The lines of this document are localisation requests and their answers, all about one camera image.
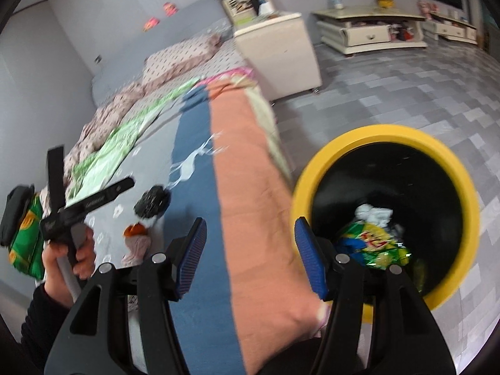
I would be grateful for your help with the wall socket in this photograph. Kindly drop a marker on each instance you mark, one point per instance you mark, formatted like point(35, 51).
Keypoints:
point(98, 59)

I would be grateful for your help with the grey upholstered bed headboard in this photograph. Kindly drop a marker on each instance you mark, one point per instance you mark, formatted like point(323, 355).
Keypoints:
point(195, 19)

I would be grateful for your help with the cream low cabinet with drawer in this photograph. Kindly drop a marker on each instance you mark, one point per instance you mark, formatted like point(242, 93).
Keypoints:
point(367, 35)

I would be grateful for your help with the grey dotted bed sheet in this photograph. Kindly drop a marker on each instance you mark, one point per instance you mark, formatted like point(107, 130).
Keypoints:
point(230, 52)

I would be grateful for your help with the large crumpled black plastic bag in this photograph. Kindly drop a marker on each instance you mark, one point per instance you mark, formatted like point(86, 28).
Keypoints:
point(152, 202)

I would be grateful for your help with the pink dotted pillow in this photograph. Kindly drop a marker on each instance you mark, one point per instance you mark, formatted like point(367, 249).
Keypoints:
point(179, 56)

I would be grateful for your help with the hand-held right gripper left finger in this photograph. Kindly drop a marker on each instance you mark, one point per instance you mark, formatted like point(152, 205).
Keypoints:
point(193, 250)

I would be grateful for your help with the pink wall ornament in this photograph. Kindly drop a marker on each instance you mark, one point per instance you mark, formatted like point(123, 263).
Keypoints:
point(151, 23)
point(170, 7)

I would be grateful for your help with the person's left hand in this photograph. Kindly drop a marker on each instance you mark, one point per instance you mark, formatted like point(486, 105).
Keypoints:
point(52, 275)

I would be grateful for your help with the white box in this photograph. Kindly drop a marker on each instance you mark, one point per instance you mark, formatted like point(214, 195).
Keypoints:
point(267, 7)

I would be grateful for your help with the white tissue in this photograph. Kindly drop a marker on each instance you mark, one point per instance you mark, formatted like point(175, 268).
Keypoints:
point(136, 250)
point(373, 213)

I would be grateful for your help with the person's dark clothing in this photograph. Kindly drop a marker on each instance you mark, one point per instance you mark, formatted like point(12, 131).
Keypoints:
point(285, 359)

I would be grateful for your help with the red white figurines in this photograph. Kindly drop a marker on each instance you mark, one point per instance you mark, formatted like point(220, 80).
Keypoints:
point(425, 7)

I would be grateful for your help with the pink dotted quilt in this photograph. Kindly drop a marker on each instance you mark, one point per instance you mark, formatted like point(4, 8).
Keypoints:
point(117, 105)

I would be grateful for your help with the cream side cabinet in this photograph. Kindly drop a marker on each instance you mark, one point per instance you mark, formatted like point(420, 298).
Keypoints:
point(449, 29)

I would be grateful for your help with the small jar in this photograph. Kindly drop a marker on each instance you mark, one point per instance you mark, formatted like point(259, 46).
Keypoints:
point(336, 2)

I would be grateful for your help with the yellow trash bin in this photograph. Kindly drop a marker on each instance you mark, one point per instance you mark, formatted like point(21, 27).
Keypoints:
point(390, 132)

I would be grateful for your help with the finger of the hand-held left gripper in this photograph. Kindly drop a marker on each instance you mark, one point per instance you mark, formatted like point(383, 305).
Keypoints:
point(15, 213)

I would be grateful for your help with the person's left forearm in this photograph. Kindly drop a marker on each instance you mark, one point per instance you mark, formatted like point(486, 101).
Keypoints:
point(43, 328)

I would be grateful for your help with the blue wrapper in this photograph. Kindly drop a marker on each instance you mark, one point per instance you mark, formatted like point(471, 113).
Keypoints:
point(347, 248)

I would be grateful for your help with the yellow green snack packet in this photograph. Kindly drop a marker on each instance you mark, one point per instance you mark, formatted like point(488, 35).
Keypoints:
point(377, 247)

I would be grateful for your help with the green patterned quilt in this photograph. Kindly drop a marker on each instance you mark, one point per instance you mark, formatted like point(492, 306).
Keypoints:
point(113, 144)

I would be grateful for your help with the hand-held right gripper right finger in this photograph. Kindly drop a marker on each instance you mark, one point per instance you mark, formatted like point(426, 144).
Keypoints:
point(310, 258)

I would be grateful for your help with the bed with colourful blanket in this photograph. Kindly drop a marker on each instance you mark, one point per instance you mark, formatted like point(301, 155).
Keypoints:
point(234, 203)

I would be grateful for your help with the cream nightstand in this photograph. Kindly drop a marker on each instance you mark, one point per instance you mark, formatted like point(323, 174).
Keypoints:
point(281, 54)

